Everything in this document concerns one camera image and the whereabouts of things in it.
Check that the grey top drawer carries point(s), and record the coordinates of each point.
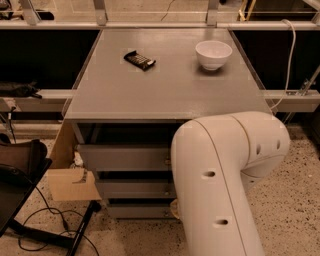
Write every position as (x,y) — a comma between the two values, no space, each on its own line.
(125,157)

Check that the grey bottom drawer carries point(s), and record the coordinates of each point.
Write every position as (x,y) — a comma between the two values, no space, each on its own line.
(140,208)

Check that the grey drawer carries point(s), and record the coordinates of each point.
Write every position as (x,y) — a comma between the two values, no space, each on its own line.
(140,208)
(125,157)
(144,189)

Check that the cardboard box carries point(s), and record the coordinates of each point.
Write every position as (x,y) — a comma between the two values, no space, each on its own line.
(68,179)

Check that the dark snack bar wrapper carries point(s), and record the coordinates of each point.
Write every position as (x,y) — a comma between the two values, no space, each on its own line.
(139,61)

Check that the black chair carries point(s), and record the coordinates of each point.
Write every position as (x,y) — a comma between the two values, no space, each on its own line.
(22,166)

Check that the grey drawer cabinet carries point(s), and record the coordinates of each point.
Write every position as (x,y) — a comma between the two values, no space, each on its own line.
(139,86)

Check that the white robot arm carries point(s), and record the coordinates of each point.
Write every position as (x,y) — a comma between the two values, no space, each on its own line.
(215,160)

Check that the black cloth on rail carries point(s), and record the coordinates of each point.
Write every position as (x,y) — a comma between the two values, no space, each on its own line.
(19,90)

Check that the grey middle drawer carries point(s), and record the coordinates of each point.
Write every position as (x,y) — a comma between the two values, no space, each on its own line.
(144,189)

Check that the metal frame railing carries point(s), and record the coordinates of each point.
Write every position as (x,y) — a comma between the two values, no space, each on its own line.
(160,24)

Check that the white ceramic bowl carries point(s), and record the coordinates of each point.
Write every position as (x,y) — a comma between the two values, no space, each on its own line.
(213,54)

